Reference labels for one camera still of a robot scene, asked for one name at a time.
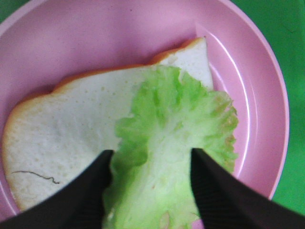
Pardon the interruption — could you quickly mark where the green lettuce leaf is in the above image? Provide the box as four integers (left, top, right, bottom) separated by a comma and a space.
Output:
102, 66, 238, 229

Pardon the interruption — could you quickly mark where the green tablecloth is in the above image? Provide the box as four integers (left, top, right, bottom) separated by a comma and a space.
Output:
0, 0, 305, 213

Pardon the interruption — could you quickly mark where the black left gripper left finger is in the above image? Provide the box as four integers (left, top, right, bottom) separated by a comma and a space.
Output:
0, 150, 113, 229

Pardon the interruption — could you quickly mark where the pink round plate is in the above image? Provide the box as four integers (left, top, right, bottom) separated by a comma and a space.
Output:
0, 0, 290, 229

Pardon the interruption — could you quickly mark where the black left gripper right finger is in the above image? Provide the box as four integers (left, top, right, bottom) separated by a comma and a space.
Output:
190, 148, 305, 229

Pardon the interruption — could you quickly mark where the bread slice tray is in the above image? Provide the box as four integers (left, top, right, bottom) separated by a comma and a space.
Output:
2, 38, 213, 211

